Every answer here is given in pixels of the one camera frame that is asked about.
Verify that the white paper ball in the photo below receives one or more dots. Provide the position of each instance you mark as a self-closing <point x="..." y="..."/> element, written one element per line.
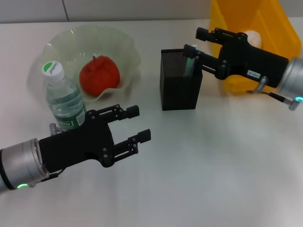
<point x="255" y="39"/>

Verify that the clear bottle with green label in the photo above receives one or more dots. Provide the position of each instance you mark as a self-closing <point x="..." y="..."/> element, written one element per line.
<point x="64" y="99"/>

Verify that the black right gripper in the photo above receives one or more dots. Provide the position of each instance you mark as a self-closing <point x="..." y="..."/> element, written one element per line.
<point x="251" y="61"/>

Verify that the red-orange toy orange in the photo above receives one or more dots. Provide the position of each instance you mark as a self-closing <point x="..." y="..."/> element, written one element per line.
<point x="99" y="75"/>

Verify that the green pen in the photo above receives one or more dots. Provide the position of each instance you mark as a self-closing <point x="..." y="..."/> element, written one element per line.
<point x="189" y="67"/>

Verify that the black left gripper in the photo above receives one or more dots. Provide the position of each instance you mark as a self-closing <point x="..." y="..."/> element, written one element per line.
<point x="75" y="146"/>

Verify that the pale green glass fruit plate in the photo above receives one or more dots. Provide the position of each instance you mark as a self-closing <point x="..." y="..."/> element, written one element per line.
<point x="71" y="42"/>

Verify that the yellow plastic bin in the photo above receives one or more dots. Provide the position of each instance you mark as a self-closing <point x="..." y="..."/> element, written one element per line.
<point x="272" y="28"/>

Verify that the black mesh pen holder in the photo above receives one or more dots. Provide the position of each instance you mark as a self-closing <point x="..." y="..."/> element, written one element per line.
<point x="181" y="94"/>

